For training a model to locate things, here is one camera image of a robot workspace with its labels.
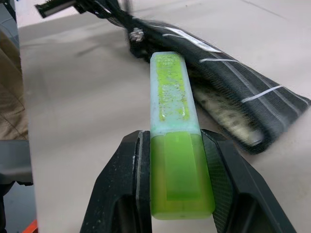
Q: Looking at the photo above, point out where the grey rounded robot housing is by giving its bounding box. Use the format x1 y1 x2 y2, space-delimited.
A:
0 0 20 57

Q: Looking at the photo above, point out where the grey robot body panel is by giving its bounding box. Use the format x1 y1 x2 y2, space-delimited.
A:
0 139 34 188

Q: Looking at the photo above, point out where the black mesh grid pouch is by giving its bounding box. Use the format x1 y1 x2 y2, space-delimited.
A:
122 14 311 155

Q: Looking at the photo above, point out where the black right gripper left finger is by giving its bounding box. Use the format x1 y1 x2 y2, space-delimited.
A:
79 130 152 233

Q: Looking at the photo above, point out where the orange object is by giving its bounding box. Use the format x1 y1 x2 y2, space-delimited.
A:
22 219 38 233

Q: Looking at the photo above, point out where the silver zipper pull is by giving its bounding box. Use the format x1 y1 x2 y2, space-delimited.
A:
129 27 146 45

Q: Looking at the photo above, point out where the green highlighter pen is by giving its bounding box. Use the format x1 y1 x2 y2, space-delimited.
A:
148 50 216 220

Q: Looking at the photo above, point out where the tan cloth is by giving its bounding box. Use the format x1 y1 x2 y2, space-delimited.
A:
0 31 29 141

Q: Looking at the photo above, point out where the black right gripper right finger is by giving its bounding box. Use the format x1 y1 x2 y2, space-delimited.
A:
201 129 290 233

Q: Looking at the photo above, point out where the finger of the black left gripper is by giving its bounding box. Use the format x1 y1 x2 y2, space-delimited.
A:
35 0 78 18
75 0 133 27

